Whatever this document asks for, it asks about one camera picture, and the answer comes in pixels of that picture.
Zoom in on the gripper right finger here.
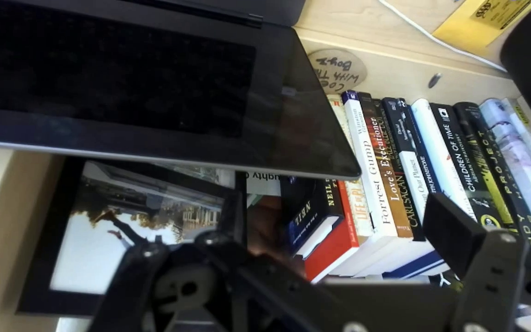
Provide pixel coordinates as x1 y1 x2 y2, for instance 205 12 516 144
425 193 531 332

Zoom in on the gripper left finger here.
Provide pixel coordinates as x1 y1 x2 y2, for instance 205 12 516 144
88 172 340 332

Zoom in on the black laptop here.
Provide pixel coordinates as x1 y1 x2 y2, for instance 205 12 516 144
0 0 362 180

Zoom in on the black framed photo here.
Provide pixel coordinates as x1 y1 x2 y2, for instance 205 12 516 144
17 157 248 319

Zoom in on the row of books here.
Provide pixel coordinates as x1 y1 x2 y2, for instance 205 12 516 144
280 90 531 284

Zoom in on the white printed paper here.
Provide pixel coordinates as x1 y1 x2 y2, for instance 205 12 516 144
246 171 283 197

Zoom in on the yellow envelope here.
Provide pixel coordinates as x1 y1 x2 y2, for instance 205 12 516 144
433 0 531 58

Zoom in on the round brown handwritten sticker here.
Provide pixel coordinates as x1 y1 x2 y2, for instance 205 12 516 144
308 49 367 93

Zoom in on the white cable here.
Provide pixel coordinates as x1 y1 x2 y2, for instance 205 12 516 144
378 0 508 72

